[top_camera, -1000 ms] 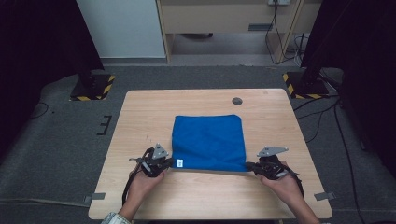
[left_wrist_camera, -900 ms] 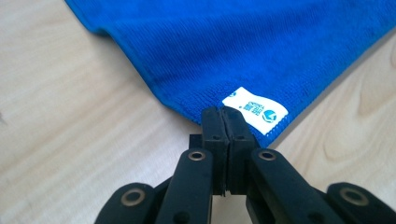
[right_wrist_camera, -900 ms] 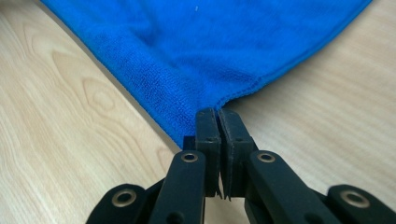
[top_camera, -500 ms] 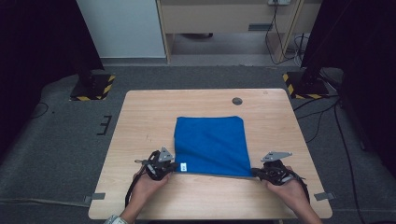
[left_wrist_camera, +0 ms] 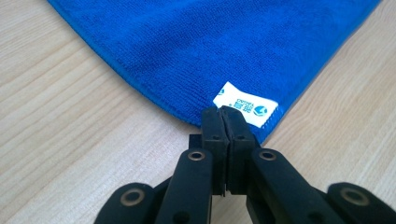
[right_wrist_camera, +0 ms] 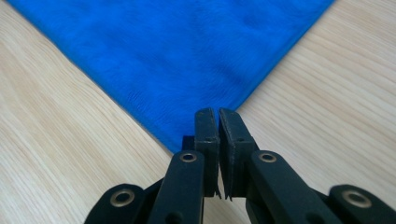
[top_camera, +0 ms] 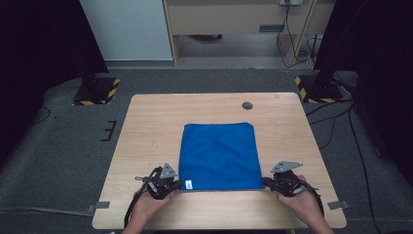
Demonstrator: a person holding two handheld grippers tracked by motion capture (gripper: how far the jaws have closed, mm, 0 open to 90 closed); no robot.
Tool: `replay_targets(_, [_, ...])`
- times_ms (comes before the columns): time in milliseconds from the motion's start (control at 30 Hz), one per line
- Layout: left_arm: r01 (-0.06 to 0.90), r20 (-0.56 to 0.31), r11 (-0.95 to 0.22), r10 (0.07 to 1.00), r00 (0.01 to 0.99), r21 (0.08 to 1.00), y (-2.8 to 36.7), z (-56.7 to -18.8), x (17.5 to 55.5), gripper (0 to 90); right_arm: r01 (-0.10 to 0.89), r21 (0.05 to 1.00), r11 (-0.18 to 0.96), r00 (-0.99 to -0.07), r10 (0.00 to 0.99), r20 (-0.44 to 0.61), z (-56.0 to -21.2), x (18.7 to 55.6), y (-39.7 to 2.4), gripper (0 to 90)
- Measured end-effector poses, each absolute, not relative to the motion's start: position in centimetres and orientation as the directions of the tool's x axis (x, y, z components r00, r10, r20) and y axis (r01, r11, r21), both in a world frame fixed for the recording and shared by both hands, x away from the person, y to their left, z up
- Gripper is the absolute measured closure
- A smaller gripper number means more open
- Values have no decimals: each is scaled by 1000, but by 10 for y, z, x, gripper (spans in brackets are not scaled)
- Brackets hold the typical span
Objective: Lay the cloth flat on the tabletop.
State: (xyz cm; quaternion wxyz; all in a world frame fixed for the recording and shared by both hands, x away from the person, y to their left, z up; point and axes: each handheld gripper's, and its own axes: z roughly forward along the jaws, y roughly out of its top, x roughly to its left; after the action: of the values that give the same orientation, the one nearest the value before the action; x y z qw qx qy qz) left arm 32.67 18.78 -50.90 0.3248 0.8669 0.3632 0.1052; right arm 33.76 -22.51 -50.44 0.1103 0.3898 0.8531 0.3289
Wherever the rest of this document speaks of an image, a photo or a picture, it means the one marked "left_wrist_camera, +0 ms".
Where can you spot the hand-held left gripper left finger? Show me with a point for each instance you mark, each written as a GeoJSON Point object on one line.
{"type": "Point", "coordinates": [214, 137]}

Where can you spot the blue cloth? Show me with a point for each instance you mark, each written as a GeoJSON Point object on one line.
{"type": "Point", "coordinates": [202, 46]}

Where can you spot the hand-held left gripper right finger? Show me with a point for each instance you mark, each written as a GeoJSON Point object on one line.
{"type": "Point", "coordinates": [239, 140]}

